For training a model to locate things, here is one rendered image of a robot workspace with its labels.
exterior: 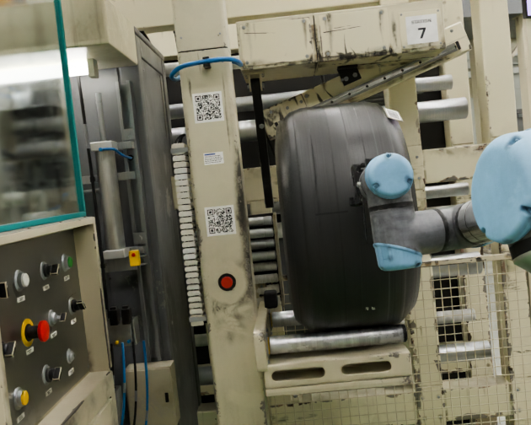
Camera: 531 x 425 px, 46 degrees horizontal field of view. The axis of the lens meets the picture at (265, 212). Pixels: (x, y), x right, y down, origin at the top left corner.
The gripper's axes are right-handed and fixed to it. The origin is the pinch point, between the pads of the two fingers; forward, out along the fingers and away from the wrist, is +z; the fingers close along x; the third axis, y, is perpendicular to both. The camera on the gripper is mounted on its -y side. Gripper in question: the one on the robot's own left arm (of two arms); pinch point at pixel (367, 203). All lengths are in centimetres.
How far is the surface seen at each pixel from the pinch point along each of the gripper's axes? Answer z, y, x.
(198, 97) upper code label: 19, 33, 37
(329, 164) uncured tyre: 3.6, 9.9, 6.9
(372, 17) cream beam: 42, 57, -13
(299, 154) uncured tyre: 5.7, 13.2, 13.2
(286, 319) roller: 47, -28, 21
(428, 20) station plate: 42, 54, -29
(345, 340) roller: 19.0, -31.5, 6.3
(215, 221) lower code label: 22.8, 1.0, 36.0
